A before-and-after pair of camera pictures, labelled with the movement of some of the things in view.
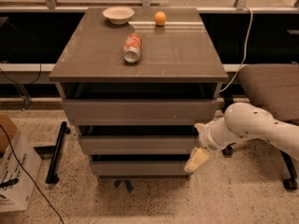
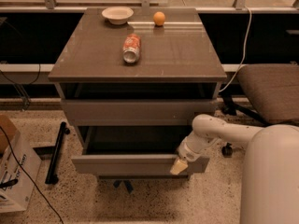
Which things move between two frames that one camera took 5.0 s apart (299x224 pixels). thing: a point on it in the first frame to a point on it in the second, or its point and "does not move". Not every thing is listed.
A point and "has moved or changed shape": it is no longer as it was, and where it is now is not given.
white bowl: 119,15 does not move
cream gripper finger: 195,159 to 178,167
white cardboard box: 16,189 does not move
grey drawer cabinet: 135,82 does not move
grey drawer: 137,145 has moved or changed shape
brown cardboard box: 7,122 does not move
